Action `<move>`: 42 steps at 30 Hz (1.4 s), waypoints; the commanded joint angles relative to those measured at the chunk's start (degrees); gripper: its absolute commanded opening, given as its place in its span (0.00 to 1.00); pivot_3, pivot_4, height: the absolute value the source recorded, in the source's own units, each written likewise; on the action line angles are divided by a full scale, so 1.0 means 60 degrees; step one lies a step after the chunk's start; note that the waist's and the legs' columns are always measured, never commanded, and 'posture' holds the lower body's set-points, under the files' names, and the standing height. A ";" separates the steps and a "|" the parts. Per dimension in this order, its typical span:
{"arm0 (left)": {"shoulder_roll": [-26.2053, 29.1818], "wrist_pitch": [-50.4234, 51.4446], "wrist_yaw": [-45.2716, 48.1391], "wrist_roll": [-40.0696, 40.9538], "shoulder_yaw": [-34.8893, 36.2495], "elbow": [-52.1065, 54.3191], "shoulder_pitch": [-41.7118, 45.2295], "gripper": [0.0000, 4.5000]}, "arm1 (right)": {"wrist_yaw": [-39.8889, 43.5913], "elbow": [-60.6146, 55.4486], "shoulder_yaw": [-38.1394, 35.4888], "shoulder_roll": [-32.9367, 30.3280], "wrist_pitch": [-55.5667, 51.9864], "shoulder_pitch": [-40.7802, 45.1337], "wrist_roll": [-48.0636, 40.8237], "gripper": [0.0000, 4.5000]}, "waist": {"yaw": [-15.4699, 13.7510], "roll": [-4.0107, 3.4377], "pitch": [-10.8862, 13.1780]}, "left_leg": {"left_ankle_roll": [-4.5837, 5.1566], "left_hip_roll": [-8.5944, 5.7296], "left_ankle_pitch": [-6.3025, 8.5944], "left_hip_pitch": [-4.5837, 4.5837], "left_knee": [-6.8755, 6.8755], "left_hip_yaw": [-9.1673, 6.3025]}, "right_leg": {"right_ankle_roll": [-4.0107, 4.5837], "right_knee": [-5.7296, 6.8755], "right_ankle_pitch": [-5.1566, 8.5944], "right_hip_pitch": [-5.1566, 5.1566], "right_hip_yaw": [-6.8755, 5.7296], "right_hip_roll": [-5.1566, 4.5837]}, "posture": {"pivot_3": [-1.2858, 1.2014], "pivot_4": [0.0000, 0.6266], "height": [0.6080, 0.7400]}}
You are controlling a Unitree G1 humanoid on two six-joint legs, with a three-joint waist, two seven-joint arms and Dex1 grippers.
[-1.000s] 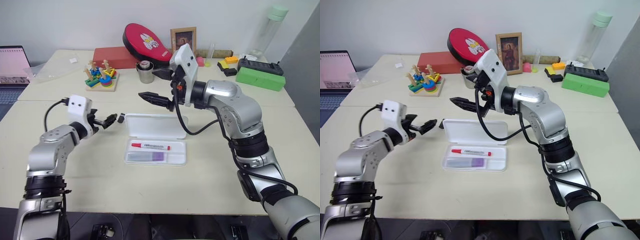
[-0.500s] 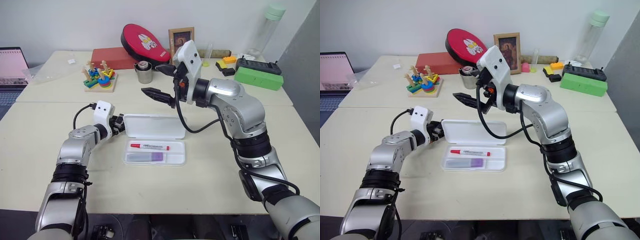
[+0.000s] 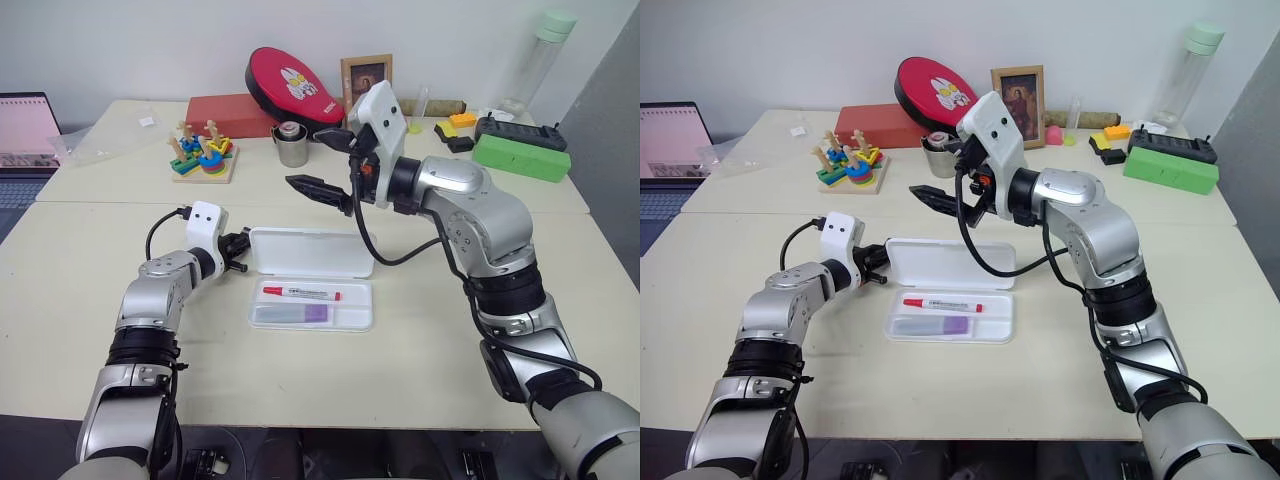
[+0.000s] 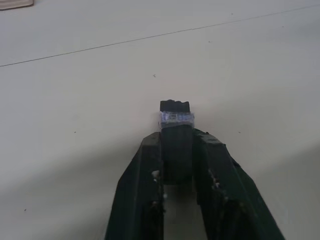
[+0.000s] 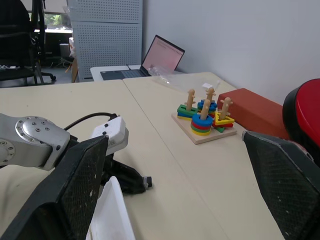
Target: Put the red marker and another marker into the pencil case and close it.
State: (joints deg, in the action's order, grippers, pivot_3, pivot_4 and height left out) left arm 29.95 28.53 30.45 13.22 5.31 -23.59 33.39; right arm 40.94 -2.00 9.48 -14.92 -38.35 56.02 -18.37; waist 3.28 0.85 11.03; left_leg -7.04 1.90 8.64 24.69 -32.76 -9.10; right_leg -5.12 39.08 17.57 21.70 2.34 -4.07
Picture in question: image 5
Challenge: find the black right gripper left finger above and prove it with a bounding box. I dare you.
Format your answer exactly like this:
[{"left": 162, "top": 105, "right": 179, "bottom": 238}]
[{"left": 0, "top": 135, "right": 110, "bottom": 240}]

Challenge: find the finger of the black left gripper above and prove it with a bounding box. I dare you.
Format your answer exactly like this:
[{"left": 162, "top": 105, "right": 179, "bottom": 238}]
[{"left": 113, "top": 159, "right": 154, "bottom": 195}]

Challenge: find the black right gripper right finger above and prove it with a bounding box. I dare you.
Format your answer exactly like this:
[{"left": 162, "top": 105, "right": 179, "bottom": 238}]
[{"left": 241, "top": 130, "right": 320, "bottom": 240}]

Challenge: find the white plastic container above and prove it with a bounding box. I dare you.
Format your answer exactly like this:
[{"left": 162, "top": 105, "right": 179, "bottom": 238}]
[{"left": 85, "top": 175, "right": 136, "bottom": 240}]

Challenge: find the red and black round object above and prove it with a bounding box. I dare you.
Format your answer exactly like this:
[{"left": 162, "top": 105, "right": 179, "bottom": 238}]
[{"left": 282, "top": 78, "right": 320, "bottom": 162}]

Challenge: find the red brick-shaped box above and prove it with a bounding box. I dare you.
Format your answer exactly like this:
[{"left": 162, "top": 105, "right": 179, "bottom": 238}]
[{"left": 216, "top": 87, "right": 292, "bottom": 141}]

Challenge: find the wooden peg stacking toy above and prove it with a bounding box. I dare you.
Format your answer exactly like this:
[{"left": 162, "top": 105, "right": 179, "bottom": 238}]
[{"left": 171, "top": 111, "right": 238, "bottom": 146}]

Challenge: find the blue rectangular stacking piece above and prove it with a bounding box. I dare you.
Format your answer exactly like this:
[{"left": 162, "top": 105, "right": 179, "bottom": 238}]
[{"left": 177, "top": 111, "right": 198, "bottom": 119}]

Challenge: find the green rectangular stacking piece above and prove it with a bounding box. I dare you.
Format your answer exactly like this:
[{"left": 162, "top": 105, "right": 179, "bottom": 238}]
[{"left": 177, "top": 104, "right": 200, "bottom": 115}]

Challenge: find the yellow triangular stacking piece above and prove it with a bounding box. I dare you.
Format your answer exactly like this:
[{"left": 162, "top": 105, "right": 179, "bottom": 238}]
[{"left": 213, "top": 112, "right": 236, "bottom": 126}]

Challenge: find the red triangular stacking piece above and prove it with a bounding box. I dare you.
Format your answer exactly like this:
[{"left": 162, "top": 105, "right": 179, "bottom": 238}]
[{"left": 212, "top": 122, "right": 235, "bottom": 129}]

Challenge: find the wooden notched peg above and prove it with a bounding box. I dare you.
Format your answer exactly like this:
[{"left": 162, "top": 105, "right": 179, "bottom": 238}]
[
  {"left": 199, "top": 98, "right": 212, "bottom": 120},
  {"left": 205, "top": 86, "right": 217, "bottom": 103},
  {"left": 184, "top": 88, "right": 196, "bottom": 111},
  {"left": 217, "top": 97, "right": 234, "bottom": 121}
]

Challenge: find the brown cardboard box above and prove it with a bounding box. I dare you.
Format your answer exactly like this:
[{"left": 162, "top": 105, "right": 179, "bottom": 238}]
[{"left": 65, "top": 57, "right": 79, "bottom": 84}]

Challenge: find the blue flower stacking piece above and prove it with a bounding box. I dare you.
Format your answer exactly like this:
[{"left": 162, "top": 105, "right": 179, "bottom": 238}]
[{"left": 197, "top": 99, "right": 218, "bottom": 112}]

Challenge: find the clear plastic bag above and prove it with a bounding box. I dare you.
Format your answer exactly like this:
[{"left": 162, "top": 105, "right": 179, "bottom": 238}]
[{"left": 147, "top": 64, "right": 222, "bottom": 93}]

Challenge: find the open black laptop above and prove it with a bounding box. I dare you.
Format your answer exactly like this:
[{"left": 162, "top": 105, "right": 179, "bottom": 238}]
[{"left": 100, "top": 34, "right": 186, "bottom": 81}]

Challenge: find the grey perforated partition panel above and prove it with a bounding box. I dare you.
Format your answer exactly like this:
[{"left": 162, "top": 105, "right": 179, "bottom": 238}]
[{"left": 66, "top": 0, "right": 144, "bottom": 83}]

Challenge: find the black office chair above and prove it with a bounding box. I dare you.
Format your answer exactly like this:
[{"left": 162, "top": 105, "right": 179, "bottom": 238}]
[{"left": 0, "top": 0, "right": 57, "bottom": 88}]

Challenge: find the black metal stand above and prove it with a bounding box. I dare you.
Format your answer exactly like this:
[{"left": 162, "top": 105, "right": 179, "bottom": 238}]
[{"left": 31, "top": 0, "right": 48, "bottom": 85}]

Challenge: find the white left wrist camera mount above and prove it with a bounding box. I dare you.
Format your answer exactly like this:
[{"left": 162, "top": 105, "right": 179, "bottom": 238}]
[{"left": 90, "top": 115, "right": 130, "bottom": 156}]

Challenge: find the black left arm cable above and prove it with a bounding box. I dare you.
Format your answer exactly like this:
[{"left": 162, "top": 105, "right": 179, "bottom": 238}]
[{"left": 63, "top": 112, "right": 118, "bottom": 131}]

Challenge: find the yellow round stacking ring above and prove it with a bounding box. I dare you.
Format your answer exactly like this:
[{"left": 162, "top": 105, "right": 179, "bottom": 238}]
[{"left": 191, "top": 129, "right": 212, "bottom": 137}]

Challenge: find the green round stacking ring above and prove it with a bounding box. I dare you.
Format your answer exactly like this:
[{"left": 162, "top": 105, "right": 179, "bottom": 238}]
[{"left": 190, "top": 126, "right": 212, "bottom": 134}]

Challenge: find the red round stacking ring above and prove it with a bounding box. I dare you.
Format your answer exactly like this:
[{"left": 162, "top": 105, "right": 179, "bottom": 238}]
[{"left": 190, "top": 123, "right": 212, "bottom": 131}]

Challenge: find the blue round stacking ring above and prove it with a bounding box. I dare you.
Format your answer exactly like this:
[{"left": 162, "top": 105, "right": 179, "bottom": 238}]
[{"left": 191, "top": 114, "right": 212, "bottom": 127}]

